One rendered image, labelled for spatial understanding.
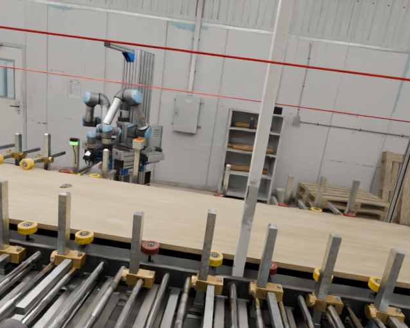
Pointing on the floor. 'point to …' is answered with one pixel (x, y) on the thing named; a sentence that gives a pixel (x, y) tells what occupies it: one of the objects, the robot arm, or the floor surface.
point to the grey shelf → (239, 187)
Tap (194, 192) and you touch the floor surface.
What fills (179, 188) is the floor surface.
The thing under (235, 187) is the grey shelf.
